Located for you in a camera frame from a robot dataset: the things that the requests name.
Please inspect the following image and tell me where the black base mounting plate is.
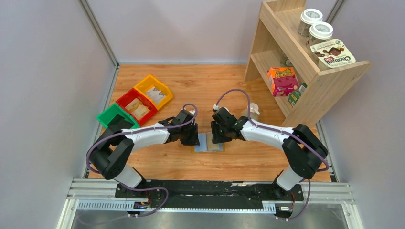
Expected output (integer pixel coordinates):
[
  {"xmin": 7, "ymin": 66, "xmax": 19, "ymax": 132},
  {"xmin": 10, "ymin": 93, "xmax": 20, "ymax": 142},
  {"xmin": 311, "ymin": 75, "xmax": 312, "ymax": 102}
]
[{"xmin": 115, "ymin": 180, "xmax": 304, "ymax": 209}]

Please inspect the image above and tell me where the packet in red bin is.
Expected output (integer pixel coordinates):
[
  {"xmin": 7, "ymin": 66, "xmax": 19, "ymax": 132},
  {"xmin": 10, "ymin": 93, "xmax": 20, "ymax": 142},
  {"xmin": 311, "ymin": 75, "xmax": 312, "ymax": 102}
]
[{"xmin": 125, "ymin": 98, "xmax": 150, "ymax": 121}]

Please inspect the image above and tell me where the rear white lidded cup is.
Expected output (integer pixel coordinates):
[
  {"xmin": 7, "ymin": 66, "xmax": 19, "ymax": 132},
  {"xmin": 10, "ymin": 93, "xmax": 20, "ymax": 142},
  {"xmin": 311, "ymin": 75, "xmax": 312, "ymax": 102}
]
[{"xmin": 298, "ymin": 9, "xmax": 323, "ymax": 37}]

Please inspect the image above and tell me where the packet in yellow bin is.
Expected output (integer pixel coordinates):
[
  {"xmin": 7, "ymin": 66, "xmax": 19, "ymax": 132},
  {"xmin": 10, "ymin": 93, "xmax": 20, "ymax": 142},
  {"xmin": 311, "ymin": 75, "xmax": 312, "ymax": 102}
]
[{"xmin": 145, "ymin": 86, "xmax": 167, "ymax": 104}]

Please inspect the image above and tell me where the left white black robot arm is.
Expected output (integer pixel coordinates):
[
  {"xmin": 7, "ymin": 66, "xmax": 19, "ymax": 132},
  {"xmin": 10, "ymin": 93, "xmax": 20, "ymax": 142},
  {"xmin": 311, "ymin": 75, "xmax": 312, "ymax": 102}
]
[{"xmin": 86, "ymin": 109, "xmax": 200, "ymax": 188}]

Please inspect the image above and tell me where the black item in green bin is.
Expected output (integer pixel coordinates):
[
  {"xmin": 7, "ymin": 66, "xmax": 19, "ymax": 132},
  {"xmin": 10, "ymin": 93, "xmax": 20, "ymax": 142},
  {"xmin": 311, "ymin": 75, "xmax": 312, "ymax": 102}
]
[{"xmin": 107, "ymin": 114, "xmax": 133, "ymax": 129}]

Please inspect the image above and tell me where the clear bottle white cap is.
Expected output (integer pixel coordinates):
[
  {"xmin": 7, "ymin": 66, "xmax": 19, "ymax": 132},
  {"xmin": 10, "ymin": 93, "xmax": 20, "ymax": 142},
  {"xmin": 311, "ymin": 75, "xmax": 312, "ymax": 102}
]
[{"xmin": 240, "ymin": 103, "xmax": 260, "ymax": 121}]

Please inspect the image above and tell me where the aluminium frame rail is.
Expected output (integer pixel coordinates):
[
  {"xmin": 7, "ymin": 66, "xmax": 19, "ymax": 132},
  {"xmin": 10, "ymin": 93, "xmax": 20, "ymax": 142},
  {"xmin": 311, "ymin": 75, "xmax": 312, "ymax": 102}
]
[{"xmin": 57, "ymin": 178, "xmax": 363, "ymax": 229}]

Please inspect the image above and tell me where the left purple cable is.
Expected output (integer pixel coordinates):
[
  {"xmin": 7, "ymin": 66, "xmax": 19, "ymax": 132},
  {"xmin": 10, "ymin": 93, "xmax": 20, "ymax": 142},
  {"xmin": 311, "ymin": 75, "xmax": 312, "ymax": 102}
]
[{"xmin": 86, "ymin": 103, "xmax": 199, "ymax": 218}]

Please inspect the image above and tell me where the green plastic bin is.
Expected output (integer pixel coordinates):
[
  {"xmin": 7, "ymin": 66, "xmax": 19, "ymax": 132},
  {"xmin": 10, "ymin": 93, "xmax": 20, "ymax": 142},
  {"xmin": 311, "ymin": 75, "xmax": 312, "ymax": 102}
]
[{"xmin": 97, "ymin": 103, "xmax": 140, "ymax": 128}]

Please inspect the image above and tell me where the wooden shelf unit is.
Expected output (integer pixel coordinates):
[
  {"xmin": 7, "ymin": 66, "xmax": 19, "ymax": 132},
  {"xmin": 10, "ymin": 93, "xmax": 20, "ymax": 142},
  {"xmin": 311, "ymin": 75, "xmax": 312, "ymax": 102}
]
[{"xmin": 245, "ymin": 0, "xmax": 371, "ymax": 127}]

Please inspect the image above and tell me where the red plastic bin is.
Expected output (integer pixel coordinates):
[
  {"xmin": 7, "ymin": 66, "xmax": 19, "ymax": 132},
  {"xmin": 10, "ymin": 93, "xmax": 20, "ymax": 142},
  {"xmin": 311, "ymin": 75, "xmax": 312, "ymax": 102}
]
[{"xmin": 116, "ymin": 88, "xmax": 158, "ymax": 126}]

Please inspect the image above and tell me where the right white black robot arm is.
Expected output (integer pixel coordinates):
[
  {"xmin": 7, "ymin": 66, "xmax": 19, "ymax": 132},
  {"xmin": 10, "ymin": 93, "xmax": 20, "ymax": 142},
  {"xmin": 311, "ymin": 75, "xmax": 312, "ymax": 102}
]
[{"xmin": 211, "ymin": 108, "xmax": 329, "ymax": 191}]

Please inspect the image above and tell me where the purple cable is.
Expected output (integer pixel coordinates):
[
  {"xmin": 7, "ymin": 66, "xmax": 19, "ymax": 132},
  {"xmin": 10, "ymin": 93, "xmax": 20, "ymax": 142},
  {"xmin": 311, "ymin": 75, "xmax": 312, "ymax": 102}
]
[
  {"xmin": 215, "ymin": 89, "xmax": 330, "ymax": 221},
  {"xmin": 86, "ymin": 103, "xmax": 199, "ymax": 218}
]

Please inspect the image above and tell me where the front white lidded cup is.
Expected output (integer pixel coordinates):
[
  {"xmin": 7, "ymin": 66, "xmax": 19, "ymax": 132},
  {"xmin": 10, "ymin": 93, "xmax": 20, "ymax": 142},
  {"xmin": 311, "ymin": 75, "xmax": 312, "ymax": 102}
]
[{"xmin": 306, "ymin": 21, "xmax": 333, "ymax": 48}]

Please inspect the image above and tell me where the Chobani yogurt cup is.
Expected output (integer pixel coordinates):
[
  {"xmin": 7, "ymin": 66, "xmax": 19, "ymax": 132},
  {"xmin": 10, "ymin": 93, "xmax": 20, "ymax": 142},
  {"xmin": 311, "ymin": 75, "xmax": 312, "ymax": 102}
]
[{"xmin": 310, "ymin": 39, "xmax": 356, "ymax": 71}]

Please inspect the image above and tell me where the Scrub Mommy sponge box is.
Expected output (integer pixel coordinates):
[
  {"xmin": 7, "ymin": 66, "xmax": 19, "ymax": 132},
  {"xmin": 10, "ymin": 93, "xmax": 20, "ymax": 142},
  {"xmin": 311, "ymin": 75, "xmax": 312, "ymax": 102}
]
[{"xmin": 267, "ymin": 67, "xmax": 299, "ymax": 97}]

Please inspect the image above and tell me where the jar on lower shelf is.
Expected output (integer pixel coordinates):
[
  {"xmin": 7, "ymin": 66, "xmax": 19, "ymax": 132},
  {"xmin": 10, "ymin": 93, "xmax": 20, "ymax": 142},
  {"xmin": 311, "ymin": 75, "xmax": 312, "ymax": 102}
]
[{"xmin": 280, "ymin": 52, "xmax": 293, "ymax": 67}]

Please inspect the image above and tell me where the yellow leather card holder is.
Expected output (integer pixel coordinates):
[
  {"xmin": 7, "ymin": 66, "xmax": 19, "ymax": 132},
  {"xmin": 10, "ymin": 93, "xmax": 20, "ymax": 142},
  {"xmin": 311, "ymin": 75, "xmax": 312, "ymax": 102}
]
[{"xmin": 192, "ymin": 132, "xmax": 224, "ymax": 153}]

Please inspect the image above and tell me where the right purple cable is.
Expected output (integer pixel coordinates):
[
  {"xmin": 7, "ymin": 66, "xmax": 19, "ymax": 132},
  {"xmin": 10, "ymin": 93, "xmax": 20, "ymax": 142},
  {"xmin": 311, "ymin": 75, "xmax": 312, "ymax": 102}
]
[{"xmin": 215, "ymin": 89, "xmax": 330, "ymax": 221}]

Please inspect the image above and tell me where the yellow plastic bin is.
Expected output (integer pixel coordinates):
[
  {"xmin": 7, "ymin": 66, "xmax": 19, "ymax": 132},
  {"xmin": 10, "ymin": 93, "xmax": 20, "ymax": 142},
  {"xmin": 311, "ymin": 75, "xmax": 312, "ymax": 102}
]
[{"xmin": 133, "ymin": 75, "xmax": 174, "ymax": 110}]

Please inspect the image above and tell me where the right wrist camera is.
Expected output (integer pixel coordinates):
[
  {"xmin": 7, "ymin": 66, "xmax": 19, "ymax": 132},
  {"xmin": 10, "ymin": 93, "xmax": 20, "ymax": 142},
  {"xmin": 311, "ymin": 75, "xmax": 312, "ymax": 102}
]
[{"xmin": 213, "ymin": 104, "xmax": 229, "ymax": 112}]

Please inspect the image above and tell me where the small green box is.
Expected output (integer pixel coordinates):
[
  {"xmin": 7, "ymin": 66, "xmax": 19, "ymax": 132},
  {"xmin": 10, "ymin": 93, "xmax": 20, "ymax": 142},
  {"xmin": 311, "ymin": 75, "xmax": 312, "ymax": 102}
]
[{"xmin": 288, "ymin": 83, "xmax": 307, "ymax": 107}]

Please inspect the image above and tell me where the white lidded cup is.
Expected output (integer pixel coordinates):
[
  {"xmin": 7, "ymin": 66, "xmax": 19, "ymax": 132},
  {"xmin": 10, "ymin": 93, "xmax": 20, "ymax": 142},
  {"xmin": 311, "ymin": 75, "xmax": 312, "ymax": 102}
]
[
  {"xmin": 298, "ymin": 9, "xmax": 323, "ymax": 37},
  {"xmin": 306, "ymin": 21, "xmax": 333, "ymax": 48}
]

